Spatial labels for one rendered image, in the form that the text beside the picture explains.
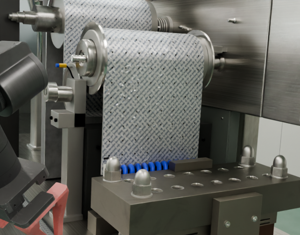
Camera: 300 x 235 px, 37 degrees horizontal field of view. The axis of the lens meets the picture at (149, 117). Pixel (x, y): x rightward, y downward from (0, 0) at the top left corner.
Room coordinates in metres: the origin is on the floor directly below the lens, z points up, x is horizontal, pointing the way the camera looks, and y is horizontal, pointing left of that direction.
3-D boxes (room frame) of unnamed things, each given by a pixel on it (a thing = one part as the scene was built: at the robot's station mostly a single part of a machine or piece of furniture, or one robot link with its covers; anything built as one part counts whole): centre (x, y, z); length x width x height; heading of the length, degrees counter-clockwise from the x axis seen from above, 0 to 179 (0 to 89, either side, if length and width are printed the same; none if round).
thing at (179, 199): (0.85, -0.11, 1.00); 0.40 x 0.16 x 0.06; 120
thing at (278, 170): (0.89, -0.27, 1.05); 0.04 x 0.04 x 0.04
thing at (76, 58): (0.88, 0.15, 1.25); 0.03 x 0.01 x 0.01; 120
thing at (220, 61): (1.07, -0.13, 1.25); 0.07 x 0.04 x 0.04; 120
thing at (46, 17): (1.13, 0.27, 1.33); 0.06 x 0.06 x 0.06; 30
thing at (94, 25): (0.92, 0.12, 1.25); 0.15 x 0.01 x 0.15; 30
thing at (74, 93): (0.93, 0.17, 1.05); 0.06 x 0.05 x 0.31; 120
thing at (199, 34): (1.05, -0.10, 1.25); 0.15 x 0.01 x 0.15; 30
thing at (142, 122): (0.93, -0.01, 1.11); 0.23 x 0.01 x 0.18; 120
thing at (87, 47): (0.91, 0.14, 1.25); 0.07 x 0.02 x 0.07; 30
